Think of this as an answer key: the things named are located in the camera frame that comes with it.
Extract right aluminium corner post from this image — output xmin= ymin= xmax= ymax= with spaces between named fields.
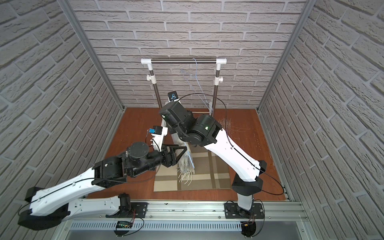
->
xmin=257 ymin=0 xmax=317 ymax=114

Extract blue cream plaid scarf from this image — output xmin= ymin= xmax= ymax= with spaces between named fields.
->
xmin=171 ymin=133 xmax=195 ymax=185

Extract aluminium corner post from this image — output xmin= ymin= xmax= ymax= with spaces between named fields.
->
xmin=58 ymin=0 xmax=125 ymax=112
xmin=257 ymin=0 xmax=317 ymax=114

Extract small electronics board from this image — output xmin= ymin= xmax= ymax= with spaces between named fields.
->
xmin=241 ymin=222 xmax=257 ymax=238
xmin=114 ymin=221 xmax=134 ymax=237

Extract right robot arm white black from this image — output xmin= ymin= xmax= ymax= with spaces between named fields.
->
xmin=159 ymin=101 xmax=267 ymax=218

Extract aluminium front rail frame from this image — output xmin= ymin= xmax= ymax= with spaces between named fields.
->
xmin=53 ymin=200 xmax=316 ymax=240

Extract white steel clothes rack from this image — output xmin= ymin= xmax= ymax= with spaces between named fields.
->
xmin=141 ymin=57 xmax=227 ymax=116

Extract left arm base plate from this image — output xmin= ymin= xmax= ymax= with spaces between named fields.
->
xmin=106 ymin=202 xmax=148 ymax=219

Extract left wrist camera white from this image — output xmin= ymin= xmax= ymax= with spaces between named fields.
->
xmin=149 ymin=126 xmax=168 ymax=152

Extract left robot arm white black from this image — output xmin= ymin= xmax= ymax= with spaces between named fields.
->
xmin=18 ymin=142 xmax=188 ymax=231

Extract right small electronics board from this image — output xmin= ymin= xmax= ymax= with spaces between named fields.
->
xmin=241 ymin=222 xmax=257 ymax=238

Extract left small electronics board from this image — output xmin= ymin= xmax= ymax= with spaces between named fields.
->
xmin=114 ymin=221 xmax=134 ymax=237

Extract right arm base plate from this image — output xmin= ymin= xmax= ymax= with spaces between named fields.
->
xmin=224 ymin=201 xmax=265 ymax=220

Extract brown beige plaid scarf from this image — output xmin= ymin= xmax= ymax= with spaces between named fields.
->
xmin=154 ymin=146 xmax=231 ymax=192

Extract left aluminium corner post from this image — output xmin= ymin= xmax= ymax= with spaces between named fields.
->
xmin=58 ymin=0 xmax=125 ymax=112

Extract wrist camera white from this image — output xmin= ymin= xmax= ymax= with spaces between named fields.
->
xmin=149 ymin=126 xmax=168 ymax=152
xmin=167 ymin=91 xmax=180 ymax=102

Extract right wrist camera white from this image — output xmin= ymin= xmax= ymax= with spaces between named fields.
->
xmin=167 ymin=91 xmax=180 ymax=102

